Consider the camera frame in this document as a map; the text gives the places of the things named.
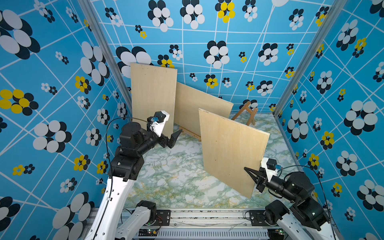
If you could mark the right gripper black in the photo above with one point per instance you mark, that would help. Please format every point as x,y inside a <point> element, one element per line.
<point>262,182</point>

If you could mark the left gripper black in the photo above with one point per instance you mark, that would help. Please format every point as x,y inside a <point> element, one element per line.
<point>164,141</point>

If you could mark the plywood board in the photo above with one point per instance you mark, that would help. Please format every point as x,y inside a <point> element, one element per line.
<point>153,90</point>
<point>228,147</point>
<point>190,100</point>

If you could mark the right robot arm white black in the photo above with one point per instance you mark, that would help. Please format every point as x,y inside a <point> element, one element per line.
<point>306,219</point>

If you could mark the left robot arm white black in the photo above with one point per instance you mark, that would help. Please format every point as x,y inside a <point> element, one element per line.
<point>124,171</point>

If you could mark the right circuit board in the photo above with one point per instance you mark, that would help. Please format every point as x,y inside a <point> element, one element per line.
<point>276,234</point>

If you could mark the circuit board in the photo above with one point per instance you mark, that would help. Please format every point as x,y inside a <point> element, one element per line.
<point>148,232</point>
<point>276,234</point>

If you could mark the left circuit board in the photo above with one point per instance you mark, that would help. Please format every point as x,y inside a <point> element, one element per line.
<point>148,232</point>

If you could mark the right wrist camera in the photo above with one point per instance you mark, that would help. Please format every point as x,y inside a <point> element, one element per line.
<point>271,167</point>

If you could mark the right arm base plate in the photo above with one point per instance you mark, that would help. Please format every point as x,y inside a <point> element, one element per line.
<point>257,218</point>

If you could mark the aluminium front rail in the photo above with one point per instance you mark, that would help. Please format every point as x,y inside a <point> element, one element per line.
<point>203,224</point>

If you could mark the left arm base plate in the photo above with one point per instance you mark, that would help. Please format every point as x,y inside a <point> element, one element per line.
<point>162,218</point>

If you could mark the left aluminium corner post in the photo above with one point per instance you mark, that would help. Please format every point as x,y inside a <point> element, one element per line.
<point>90,15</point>

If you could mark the aluminium corner post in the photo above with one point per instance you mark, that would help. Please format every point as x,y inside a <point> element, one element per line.
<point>90,15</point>
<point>324,29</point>

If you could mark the right aluminium corner post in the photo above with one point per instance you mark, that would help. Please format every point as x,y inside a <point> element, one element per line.
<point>324,29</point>

